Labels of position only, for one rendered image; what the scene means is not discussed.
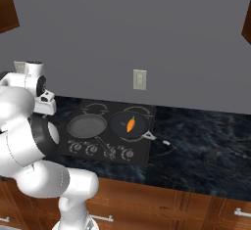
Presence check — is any black hob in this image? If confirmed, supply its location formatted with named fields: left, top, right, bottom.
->
left=56, top=99, right=158, bottom=167

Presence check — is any grey frying pan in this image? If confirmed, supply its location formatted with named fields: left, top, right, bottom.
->
left=66, top=113, right=116, bottom=160

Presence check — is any brown wooden drawer front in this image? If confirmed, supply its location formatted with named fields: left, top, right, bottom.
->
left=0, top=178, right=63, bottom=230
left=83, top=176, right=216, bottom=230
left=209, top=196, right=251, bottom=230

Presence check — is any black hob knob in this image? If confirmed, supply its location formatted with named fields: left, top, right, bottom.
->
left=70, top=141, right=83, bottom=154
left=122, top=147, right=135, bottom=161
left=85, top=143, right=99, bottom=157
left=104, top=145, right=118, bottom=160

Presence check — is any beige wall outlet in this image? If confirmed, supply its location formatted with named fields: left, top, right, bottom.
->
left=132, top=69, right=148, bottom=91

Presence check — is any orange carrot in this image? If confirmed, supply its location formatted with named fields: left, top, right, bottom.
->
left=125, top=115, right=136, bottom=134

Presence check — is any black frying pan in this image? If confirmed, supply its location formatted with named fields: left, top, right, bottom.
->
left=107, top=110, right=173, bottom=147

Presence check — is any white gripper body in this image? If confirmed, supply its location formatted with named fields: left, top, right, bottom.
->
left=32, top=97, right=58, bottom=116

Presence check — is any brown wall cupboard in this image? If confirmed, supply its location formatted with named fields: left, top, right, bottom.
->
left=240, top=8, right=251, bottom=46
left=0, top=0, right=21, bottom=34

